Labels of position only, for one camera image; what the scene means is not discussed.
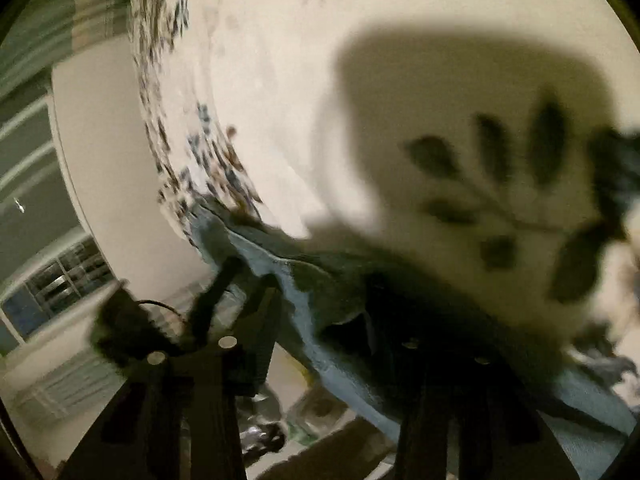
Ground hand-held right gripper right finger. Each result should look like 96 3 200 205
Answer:
365 276 577 480

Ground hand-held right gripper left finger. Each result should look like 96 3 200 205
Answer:
59 274 284 480

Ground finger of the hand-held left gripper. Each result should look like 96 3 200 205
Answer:
187 255 247 350

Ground blue denim pants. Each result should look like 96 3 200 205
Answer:
189 199 638 480

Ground brown cardboard box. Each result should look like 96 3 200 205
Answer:
247 417 396 480

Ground shiny dark object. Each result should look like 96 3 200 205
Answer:
240 395 288 468

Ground striped green curtain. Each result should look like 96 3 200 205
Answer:
0 0 132 128

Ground white leaf-print bed sheet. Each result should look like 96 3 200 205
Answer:
127 0 640 361

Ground black cable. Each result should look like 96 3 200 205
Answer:
134 299 190 332

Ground window with grid frame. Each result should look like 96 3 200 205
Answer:
0 232 121 358

